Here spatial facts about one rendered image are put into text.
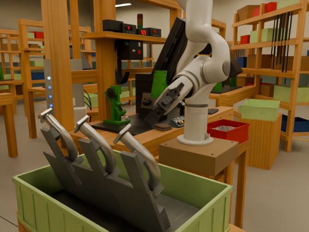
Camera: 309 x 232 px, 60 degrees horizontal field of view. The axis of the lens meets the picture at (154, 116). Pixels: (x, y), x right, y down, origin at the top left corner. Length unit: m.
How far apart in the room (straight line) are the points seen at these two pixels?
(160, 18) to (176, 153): 11.64
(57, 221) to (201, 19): 0.76
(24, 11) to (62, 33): 11.42
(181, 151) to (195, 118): 0.19
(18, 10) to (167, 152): 12.12
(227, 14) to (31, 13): 8.24
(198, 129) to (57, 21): 1.08
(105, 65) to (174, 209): 1.35
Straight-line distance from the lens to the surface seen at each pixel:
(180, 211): 0.97
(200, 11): 0.96
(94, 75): 2.11
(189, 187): 0.99
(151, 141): 1.55
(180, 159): 1.29
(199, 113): 1.35
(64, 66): 1.84
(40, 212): 0.95
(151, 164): 0.66
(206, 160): 1.22
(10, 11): 12.92
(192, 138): 1.38
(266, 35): 5.08
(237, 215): 2.22
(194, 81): 0.82
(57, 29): 1.82
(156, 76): 2.07
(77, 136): 1.76
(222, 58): 0.84
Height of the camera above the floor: 1.35
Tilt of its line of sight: 12 degrees down
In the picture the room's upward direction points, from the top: straight up
